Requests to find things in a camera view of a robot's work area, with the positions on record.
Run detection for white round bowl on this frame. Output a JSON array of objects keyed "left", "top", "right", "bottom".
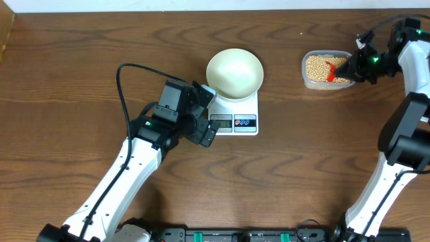
[{"left": 206, "top": 48, "right": 264, "bottom": 100}]

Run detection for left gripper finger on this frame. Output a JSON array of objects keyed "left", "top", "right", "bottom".
[
  {"left": 192, "top": 81, "right": 216, "bottom": 108},
  {"left": 200, "top": 120, "right": 220, "bottom": 147}
]

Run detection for clear plastic container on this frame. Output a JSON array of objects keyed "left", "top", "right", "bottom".
[{"left": 302, "top": 50, "right": 353, "bottom": 91}]

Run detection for yellow soybeans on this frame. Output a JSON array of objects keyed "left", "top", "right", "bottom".
[{"left": 305, "top": 55, "right": 349, "bottom": 83}]

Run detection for red plastic measuring scoop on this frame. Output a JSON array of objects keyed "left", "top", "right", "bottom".
[{"left": 325, "top": 61, "right": 337, "bottom": 82}]

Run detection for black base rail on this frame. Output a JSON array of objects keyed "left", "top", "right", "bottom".
[{"left": 114, "top": 218, "right": 411, "bottom": 242}]

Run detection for white digital kitchen scale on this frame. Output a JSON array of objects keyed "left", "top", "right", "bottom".
[{"left": 208, "top": 92, "right": 259, "bottom": 136}]

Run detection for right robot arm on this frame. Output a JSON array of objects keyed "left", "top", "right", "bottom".
[{"left": 331, "top": 14, "right": 429, "bottom": 241}]

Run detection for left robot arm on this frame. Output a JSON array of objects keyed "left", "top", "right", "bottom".
[{"left": 37, "top": 79, "right": 220, "bottom": 241}]

